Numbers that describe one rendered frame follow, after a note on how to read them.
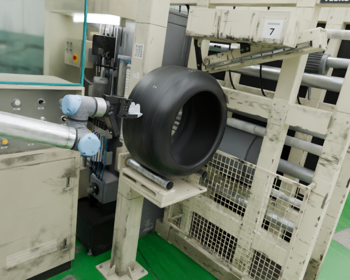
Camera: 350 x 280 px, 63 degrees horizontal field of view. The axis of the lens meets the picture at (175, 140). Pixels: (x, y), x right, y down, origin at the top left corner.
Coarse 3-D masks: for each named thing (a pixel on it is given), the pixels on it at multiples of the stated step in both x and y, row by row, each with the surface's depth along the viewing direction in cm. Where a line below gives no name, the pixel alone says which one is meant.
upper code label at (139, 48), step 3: (135, 45) 159; (138, 45) 157; (141, 45) 155; (135, 48) 159; (138, 48) 157; (141, 48) 156; (135, 51) 160; (138, 51) 158; (141, 51) 156; (135, 54) 160; (138, 54) 158; (141, 54) 156; (135, 57) 160; (138, 57) 158; (141, 57) 157
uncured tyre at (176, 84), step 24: (168, 72) 137; (192, 72) 136; (144, 96) 132; (168, 96) 127; (192, 96) 174; (216, 96) 148; (144, 120) 129; (168, 120) 127; (192, 120) 180; (216, 120) 170; (144, 144) 132; (168, 144) 132; (192, 144) 177; (216, 144) 161; (168, 168) 138; (192, 168) 151
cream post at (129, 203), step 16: (144, 0) 150; (160, 0) 149; (144, 16) 151; (160, 16) 153; (144, 32) 153; (160, 32) 156; (144, 48) 154; (160, 48) 159; (144, 64) 156; (160, 64) 163; (128, 96) 168; (128, 192) 178; (128, 208) 181; (128, 224) 186; (128, 240) 191; (112, 256) 200; (128, 256) 196
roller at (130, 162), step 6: (126, 162) 164; (132, 162) 161; (138, 168) 156; (144, 168) 154; (144, 174) 153; (150, 174) 150; (156, 174) 149; (156, 180) 147; (162, 180) 145; (168, 180) 144; (162, 186) 145; (168, 186) 142
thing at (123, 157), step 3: (120, 153) 162; (123, 153) 162; (126, 153) 163; (129, 153) 164; (120, 156) 161; (123, 156) 161; (126, 156) 163; (129, 156) 165; (120, 159) 161; (123, 159) 162; (126, 159) 163; (120, 162) 161; (123, 162) 163; (117, 165) 164; (120, 165) 162; (123, 165) 163; (126, 165) 164; (117, 168) 164; (120, 168) 162
